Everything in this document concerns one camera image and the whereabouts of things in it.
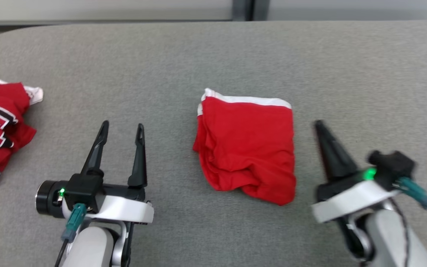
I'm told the right teal plug cable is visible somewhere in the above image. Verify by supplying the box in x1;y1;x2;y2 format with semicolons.
395;177;427;246

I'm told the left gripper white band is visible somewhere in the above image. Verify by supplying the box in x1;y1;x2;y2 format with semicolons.
36;120;155;225

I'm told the red Bulls 23 jersey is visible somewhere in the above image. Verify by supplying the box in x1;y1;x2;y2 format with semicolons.
0;80;44;198

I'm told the teal plug cable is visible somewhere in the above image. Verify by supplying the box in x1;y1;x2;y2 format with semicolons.
395;177;427;246
54;203;87;267

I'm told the left teal plug cable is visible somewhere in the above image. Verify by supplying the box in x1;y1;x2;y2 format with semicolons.
54;203;87;267

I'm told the grey vertical partition frame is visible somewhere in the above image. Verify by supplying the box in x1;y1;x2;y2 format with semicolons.
232;0;269;21

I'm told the red shorts white waistband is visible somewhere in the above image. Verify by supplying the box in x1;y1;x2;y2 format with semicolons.
193;88;297;206

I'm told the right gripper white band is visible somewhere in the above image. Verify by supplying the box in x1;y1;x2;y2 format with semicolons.
312;120;401;224

